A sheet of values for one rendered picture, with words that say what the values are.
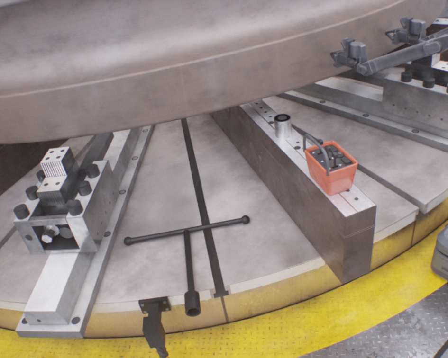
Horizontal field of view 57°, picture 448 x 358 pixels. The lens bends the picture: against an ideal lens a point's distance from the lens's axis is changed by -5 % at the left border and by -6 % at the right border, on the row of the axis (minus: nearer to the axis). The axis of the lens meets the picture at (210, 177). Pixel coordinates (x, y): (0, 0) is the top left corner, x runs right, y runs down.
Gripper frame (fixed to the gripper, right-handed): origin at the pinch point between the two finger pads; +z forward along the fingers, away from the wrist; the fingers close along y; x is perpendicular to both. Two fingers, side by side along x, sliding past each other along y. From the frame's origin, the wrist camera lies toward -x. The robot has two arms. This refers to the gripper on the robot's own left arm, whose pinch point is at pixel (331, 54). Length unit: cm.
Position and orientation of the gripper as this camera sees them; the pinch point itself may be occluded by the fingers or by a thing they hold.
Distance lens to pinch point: 223.1
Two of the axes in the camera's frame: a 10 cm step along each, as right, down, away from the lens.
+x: 1.6, 8.0, 5.8
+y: -8.8, 3.8, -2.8
